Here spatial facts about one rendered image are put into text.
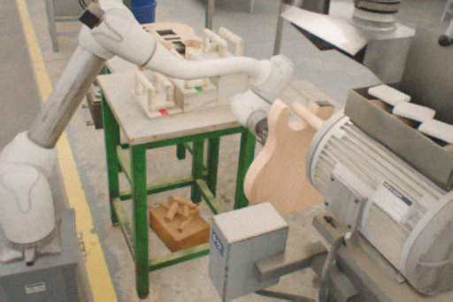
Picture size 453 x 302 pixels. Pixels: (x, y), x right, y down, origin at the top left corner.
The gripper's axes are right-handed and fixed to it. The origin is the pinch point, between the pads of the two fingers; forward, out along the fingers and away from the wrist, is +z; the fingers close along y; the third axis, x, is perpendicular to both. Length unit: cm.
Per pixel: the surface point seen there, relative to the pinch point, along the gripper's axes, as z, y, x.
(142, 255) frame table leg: -47, 25, -80
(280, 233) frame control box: 32.1, 27.0, 1.5
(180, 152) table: -154, -37, -95
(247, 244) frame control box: 32.1, 35.6, -0.5
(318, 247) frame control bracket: 34.4, 15.5, -2.9
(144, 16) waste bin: -298, -44, -38
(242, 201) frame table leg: -47, -21, -55
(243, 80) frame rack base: -61, -13, 1
